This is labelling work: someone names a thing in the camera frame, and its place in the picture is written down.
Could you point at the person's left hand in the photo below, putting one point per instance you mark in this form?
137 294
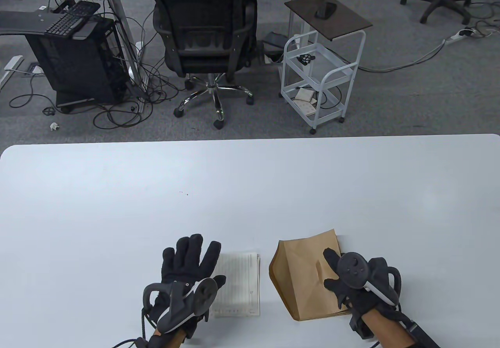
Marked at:
187 262

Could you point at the person's right hand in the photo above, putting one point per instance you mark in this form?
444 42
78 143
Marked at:
332 262

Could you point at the grey hand controller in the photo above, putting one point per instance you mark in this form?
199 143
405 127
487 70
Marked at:
203 293
353 269

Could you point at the person's right forearm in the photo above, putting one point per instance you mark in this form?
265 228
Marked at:
386 330

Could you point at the person's left forearm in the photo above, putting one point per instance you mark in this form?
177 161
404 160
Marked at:
172 336

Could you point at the crumpled white paper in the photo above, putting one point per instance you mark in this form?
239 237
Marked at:
54 126

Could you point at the white booklets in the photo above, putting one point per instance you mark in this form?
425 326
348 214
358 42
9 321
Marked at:
304 97

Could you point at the white rolling cart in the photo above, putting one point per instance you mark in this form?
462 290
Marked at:
332 78

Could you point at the small black plastic part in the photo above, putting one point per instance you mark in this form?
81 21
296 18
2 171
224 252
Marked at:
305 59

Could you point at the black computer tower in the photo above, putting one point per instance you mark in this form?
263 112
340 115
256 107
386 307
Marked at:
78 66

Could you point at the black mesh office chair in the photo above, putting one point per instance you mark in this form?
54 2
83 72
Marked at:
203 31

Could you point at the dark brown board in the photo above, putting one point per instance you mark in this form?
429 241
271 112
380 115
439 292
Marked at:
332 23

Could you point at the grey floor socket plate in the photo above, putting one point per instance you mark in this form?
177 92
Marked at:
35 69

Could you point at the black phone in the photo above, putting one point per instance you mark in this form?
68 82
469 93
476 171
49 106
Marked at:
326 10

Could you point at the white power strip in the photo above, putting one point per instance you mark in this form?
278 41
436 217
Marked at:
459 36

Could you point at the white desk foot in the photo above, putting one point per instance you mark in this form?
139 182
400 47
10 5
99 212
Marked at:
13 63

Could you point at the black keyboard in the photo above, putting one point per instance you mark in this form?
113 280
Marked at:
72 17

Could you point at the black curved desk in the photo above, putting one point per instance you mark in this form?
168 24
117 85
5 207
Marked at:
23 21

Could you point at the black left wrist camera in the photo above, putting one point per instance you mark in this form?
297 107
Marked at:
156 342

